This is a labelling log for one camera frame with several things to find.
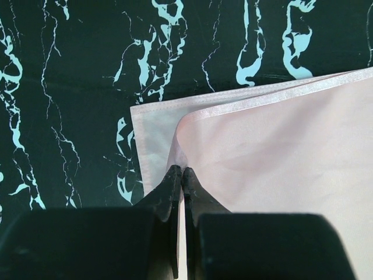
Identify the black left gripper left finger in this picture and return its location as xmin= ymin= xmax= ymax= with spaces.
xmin=1 ymin=165 xmax=182 ymax=279

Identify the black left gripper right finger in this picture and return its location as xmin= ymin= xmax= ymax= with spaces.
xmin=182 ymin=168 xmax=355 ymax=279

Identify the pink satin napkin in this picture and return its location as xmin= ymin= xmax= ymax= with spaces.
xmin=131 ymin=68 xmax=372 ymax=279

